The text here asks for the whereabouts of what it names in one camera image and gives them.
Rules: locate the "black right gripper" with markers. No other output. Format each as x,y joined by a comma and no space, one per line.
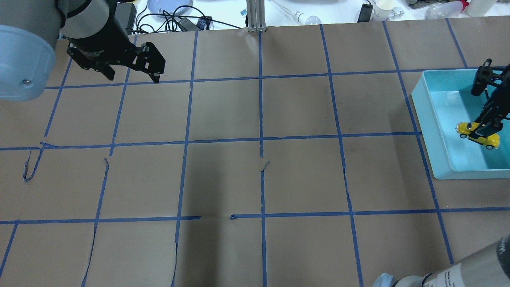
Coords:
489,114

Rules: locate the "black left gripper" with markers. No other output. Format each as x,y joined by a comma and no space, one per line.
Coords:
104,31

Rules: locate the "yellow toy beetle car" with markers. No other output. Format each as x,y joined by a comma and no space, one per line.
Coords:
466,131

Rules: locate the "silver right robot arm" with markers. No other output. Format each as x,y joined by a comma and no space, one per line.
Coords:
464,117

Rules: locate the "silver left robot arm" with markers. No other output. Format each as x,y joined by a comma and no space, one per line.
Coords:
29,31

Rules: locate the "light blue plate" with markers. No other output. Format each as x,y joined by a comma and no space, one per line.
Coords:
157,7

